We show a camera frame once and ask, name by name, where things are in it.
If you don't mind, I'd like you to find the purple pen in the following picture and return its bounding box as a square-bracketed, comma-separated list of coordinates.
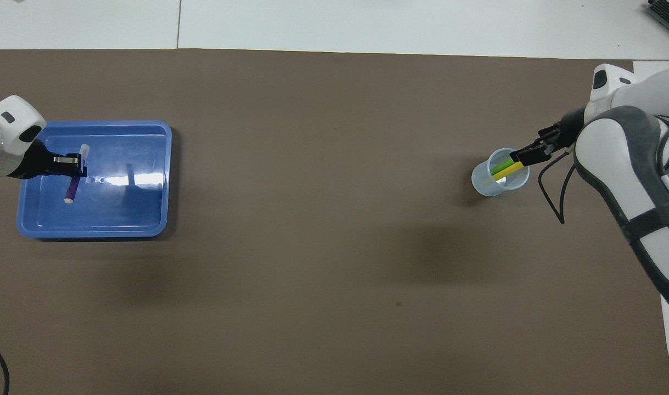
[64, 144, 91, 205]

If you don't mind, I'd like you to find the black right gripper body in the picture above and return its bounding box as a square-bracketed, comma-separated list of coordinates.
[554, 107, 586, 144]

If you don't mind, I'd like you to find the clear plastic cup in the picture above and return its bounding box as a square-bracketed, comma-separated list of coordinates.
[471, 147, 531, 197]

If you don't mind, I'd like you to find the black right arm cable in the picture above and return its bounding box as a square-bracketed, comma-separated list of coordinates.
[537, 115, 669, 225]

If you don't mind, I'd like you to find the brown table mat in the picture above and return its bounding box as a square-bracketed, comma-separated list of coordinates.
[0, 48, 669, 395]

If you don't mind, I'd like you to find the blue plastic tray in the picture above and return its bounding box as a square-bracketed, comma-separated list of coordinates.
[17, 120, 173, 239]

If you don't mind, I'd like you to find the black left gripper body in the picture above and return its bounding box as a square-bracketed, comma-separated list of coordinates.
[8, 140, 55, 180]

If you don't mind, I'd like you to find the yellow pen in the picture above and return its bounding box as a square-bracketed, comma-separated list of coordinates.
[494, 163, 524, 182]

